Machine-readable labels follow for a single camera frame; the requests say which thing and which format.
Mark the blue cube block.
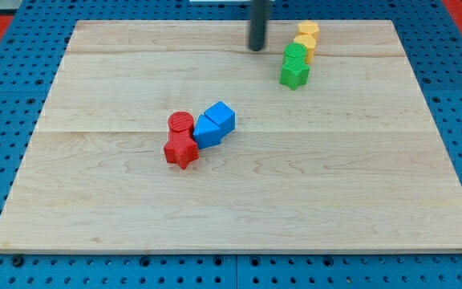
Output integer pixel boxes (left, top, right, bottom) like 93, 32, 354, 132
204, 101, 236, 136

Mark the red cylinder block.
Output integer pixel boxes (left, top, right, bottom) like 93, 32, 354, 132
168, 111, 194, 133

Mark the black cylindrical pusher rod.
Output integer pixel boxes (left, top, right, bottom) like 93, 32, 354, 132
248, 0, 270, 51

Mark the yellow hexagon block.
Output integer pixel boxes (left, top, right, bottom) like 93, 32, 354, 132
297, 20, 320, 40

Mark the green star block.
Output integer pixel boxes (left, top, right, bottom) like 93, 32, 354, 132
279, 56, 310, 90

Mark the blue triangle block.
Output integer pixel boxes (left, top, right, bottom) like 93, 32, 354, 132
192, 115, 221, 149

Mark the green cylinder block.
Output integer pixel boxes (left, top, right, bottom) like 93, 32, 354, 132
283, 42, 307, 63

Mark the red star block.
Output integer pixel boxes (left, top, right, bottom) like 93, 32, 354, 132
164, 130, 199, 169

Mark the yellow heart block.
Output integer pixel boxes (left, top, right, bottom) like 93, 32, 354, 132
294, 34, 316, 64

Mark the wooden board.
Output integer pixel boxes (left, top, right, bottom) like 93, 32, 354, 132
0, 20, 462, 254

